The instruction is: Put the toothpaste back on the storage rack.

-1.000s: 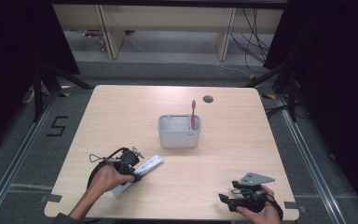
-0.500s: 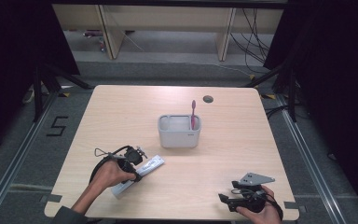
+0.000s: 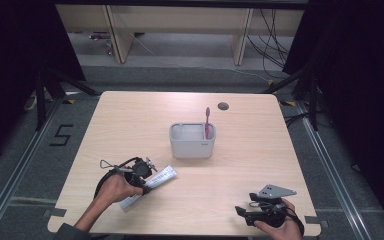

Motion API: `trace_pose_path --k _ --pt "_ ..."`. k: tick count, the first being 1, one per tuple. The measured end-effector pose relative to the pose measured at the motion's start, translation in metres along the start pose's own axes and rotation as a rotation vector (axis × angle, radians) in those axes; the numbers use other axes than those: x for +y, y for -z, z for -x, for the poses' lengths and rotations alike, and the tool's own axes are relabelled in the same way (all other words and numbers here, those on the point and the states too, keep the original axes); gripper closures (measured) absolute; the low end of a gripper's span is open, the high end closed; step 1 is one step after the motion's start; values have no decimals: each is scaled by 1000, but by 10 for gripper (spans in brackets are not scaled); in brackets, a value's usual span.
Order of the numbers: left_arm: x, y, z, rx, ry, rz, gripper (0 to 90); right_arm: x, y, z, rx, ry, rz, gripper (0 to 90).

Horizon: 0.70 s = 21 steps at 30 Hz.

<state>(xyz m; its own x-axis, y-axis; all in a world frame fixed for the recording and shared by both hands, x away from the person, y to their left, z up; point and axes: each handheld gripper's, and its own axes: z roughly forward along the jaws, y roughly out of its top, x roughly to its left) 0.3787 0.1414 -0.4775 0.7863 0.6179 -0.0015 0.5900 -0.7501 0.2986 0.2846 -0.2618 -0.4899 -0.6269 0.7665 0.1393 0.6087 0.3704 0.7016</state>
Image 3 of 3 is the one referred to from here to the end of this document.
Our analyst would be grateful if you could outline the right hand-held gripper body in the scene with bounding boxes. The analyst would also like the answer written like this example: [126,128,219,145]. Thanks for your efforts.
[248,183,298,229]

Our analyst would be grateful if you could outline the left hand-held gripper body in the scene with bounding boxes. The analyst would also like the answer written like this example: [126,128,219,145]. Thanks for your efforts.
[99,156,160,188]

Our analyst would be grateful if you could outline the white toothpaste tube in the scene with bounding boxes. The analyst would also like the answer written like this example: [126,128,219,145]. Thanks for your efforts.
[117,165,178,210]

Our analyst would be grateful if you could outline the grey toothbrush holder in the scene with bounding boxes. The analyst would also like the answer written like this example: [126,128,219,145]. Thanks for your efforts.
[168,122,217,160]

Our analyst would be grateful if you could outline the pink and grey toothbrush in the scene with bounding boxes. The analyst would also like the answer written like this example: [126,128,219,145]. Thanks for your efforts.
[204,106,212,140]

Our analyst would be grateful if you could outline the person's right hand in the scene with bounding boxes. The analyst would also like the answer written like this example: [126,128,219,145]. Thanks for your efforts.
[253,197,304,240]

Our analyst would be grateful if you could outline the person's left hand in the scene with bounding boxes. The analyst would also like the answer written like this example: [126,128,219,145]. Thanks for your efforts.
[94,172,145,206]

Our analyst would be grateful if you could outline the black metal stand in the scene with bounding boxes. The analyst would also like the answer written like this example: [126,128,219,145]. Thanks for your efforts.
[259,61,322,132]
[34,64,102,132]

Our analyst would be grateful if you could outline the dark curtain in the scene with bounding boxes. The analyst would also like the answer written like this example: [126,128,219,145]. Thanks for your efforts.
[0,0,87,168]
[281,0,384,231]

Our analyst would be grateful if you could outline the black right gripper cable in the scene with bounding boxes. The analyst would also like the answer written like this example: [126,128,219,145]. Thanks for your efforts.
[286,205,306,236]

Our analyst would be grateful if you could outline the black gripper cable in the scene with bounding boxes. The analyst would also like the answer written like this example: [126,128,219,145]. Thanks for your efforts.
[286,205,306,236]
[93,156,141,200]

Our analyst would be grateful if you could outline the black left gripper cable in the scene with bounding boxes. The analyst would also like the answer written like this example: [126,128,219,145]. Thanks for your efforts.
[93,156,141,200]

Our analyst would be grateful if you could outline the aluminium floor rail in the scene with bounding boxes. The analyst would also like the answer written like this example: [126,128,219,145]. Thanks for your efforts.
[295,99,376,240]
[0,98,63,240]

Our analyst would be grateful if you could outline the black hanging cables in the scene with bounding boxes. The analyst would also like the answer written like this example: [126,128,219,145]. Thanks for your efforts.
[246,8,292,80]

